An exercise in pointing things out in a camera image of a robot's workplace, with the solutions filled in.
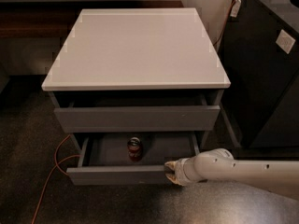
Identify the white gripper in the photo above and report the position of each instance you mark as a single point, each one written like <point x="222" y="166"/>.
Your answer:
<point x="181" y="172"/>

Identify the red coke can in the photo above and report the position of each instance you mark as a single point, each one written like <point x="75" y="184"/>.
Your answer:
<point x="135" y="149"/>

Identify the grey drawer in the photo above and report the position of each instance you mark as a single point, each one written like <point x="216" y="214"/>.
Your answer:
<point x="117" y="119"/>
<point x="104" y="158"/>

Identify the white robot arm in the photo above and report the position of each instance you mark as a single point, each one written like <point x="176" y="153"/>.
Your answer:
<point x="279" y="177"/>

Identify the grey top drawer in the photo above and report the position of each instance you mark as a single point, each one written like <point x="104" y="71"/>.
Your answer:
<point x="117" y="119"/>

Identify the grey drawer cabinet white top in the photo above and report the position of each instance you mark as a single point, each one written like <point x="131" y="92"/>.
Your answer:
<point x="137" y="57"/>

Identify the black cabinet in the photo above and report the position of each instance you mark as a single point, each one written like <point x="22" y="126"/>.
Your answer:
<point x="262" y="103"/>

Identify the white label on cabinet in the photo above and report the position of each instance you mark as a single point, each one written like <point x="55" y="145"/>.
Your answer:
<point x="285" y="41"/>

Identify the dark wooden bench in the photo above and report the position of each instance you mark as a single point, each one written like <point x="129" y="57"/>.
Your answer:
<point x="55" y="19"/>

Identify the white tag on cable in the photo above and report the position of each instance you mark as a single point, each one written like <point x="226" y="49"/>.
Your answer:
<point x="235" y="8"/>

